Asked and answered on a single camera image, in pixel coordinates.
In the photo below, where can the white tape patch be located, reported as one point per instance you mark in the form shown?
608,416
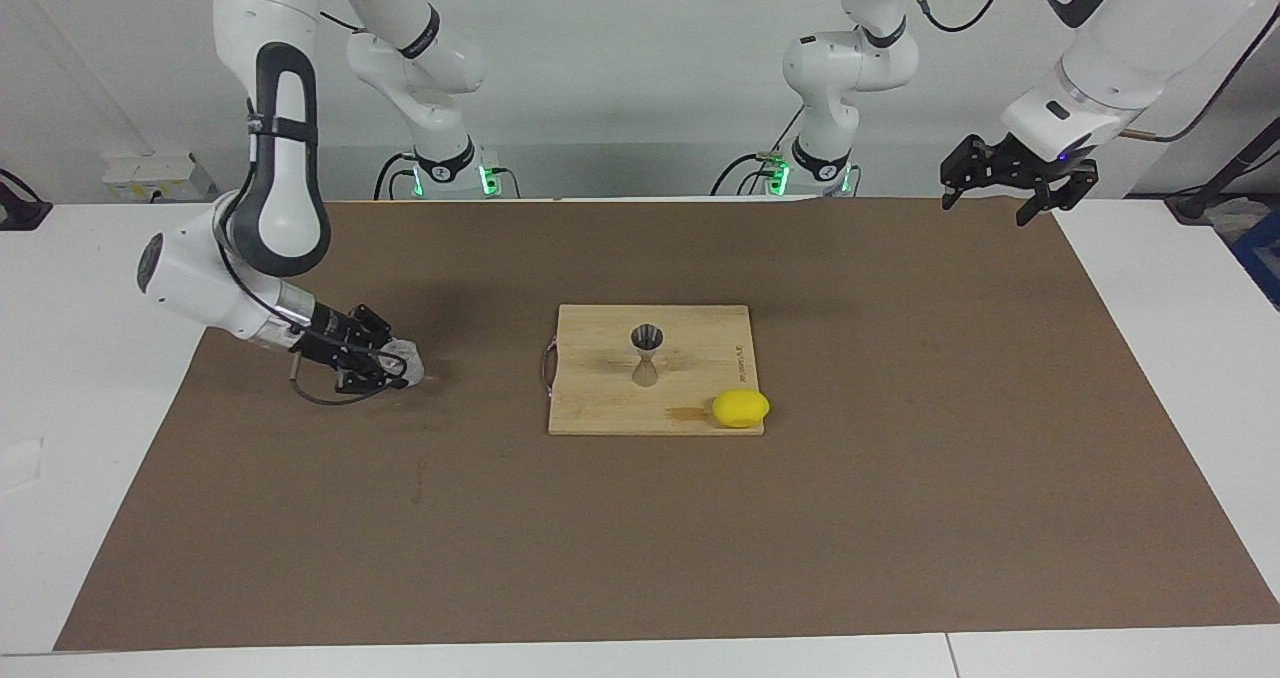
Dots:
20,463

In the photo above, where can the yellow lemon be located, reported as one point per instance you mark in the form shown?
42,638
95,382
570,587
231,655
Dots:
741,409

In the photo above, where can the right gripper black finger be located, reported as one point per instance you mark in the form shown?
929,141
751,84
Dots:
372,325
365,378

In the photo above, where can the steel double jigger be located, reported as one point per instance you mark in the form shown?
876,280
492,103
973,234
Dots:
646,343

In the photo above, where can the black tripod stand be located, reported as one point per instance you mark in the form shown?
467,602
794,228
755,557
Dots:
1215,183

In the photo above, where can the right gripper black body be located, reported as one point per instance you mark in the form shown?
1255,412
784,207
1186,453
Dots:
335,338

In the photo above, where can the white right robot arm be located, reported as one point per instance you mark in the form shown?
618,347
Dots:
250,18

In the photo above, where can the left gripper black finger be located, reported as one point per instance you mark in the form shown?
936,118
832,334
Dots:
965,163
1060,201

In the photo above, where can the bamboo cutting board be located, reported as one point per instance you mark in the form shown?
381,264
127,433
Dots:
600,398

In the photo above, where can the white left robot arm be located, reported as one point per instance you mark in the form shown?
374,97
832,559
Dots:
850,63

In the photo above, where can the clear glass cup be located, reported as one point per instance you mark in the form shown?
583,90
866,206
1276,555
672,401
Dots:
407,358

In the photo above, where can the brown table mat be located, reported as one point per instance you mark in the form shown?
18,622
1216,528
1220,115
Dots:
900,508

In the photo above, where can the black clamp mount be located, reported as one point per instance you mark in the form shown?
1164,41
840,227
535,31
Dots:
20,213

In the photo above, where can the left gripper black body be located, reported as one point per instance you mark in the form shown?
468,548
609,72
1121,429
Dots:
1040,170

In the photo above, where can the white power strip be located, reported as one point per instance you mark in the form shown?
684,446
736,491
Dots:
150,178

